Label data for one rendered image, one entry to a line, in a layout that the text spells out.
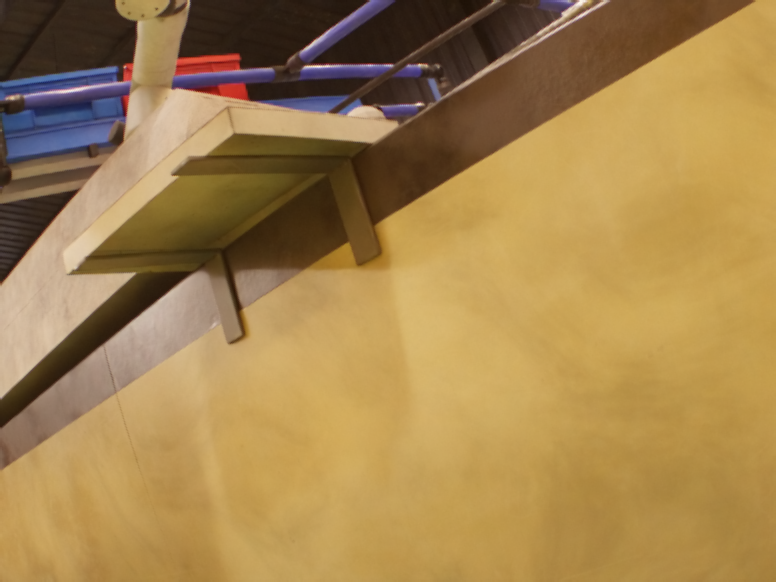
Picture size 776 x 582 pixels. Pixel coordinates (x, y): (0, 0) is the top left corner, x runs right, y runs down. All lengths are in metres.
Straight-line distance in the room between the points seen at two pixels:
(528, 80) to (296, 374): 0.39
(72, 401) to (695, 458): 0.97
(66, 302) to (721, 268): 0.99
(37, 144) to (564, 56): 1.07
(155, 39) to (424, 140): 0.54
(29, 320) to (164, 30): 0.53
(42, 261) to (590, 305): 0.98
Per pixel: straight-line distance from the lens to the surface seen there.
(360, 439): 1.05
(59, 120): 1.81
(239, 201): 1.14
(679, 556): 0.85
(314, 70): 2.16
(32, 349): 1.65
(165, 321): 1.28
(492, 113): 0.92
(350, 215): 1.03
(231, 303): 1.16
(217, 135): 0.92
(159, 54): 1.43
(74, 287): 1.50
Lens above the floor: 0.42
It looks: 13 degrees up
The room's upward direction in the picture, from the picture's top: 18 degrees counter-clockwise
